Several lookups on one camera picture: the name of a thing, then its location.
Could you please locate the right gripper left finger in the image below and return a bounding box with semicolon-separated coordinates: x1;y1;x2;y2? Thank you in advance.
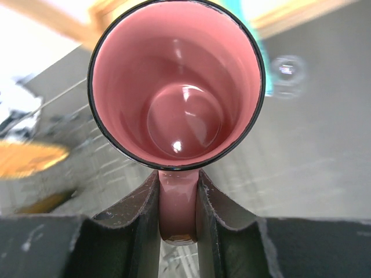
1;171;161;277

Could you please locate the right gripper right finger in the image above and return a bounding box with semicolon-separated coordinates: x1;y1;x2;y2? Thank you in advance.
197;171;370;277

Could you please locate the yellow woven-pattern plate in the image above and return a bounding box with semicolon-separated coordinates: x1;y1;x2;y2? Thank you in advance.
1;140;70;179

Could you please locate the pink ceramic mug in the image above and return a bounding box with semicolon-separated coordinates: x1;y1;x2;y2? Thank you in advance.
87;1;266;245

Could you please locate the white printed cloth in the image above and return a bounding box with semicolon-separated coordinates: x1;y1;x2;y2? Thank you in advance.
1;79;43;141

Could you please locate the clear glass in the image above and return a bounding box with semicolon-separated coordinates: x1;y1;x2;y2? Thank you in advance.
271;55;307;100

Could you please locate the teal patterned sock front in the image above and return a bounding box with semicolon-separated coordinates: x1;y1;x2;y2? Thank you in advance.
237;1;274;97

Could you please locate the grey wire dish rack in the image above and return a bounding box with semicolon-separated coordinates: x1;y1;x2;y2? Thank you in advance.
33;79;131;203

